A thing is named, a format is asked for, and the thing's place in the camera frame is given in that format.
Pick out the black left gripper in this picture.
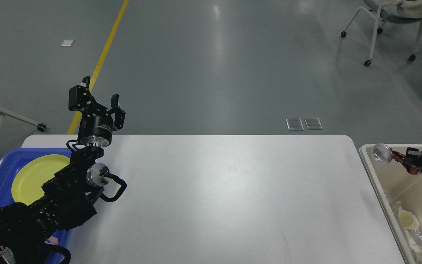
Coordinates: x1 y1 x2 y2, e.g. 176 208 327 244
68 76 126 147

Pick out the crushed red soda can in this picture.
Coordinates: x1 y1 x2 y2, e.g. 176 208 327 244
372 144 421 175

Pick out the small white cup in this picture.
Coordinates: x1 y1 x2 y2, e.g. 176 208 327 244
399 209 420 230

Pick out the white paper cup front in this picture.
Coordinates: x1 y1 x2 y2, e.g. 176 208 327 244
407 230 422 264

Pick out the yellow plastic plate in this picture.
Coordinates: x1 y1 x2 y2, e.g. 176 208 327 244
11 154 69 205

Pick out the silver foil wrapper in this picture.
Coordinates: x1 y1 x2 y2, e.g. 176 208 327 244
391 201 422 264

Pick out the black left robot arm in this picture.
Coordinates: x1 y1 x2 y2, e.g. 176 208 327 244
0 76 127 264

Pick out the beige plastic bin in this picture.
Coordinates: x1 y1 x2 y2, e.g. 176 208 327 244
359 144 422 264

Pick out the right metal floor plate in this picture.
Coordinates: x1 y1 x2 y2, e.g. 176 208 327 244
304 118 323 130

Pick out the metal floor plate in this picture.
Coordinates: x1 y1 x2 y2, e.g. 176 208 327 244
304 118 323 130
286 118 304 131

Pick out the left metal floor plate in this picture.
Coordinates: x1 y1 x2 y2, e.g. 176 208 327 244
286 118 304 131

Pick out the pink mug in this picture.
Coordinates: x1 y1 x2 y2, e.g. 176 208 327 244
45 236 59 245

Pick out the white chair top right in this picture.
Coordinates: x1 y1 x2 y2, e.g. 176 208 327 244
340 0 422 67

